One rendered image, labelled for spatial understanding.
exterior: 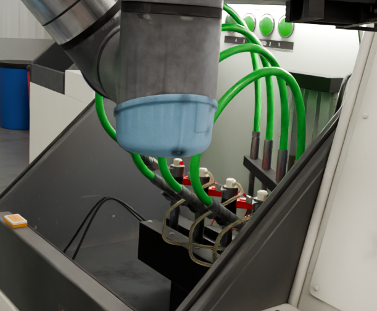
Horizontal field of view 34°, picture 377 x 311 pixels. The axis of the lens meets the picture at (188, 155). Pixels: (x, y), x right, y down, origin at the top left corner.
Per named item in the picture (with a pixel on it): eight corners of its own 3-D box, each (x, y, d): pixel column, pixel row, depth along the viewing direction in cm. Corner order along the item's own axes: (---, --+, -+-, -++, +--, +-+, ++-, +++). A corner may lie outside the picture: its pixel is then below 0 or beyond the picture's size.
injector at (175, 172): (152, 266, 122) (158, 165, 117) (173, 262, 124) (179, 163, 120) (160, 272, 119) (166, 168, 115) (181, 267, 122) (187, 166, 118)
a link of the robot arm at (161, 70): (180, 132, 55) (188, 8, 53) (229, 161, 45) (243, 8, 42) (94, 132, 52) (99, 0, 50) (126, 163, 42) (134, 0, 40)
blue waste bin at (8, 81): (-15, 124, 729) (-16, 59, 712) (29, 120, 772) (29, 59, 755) (11, 132, 689) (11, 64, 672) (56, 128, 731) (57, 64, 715)
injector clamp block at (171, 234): (135, 290, 125) (139, 220, 122) (175, 281, 131) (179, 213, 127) (244, 372, 98) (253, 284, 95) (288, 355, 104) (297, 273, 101)
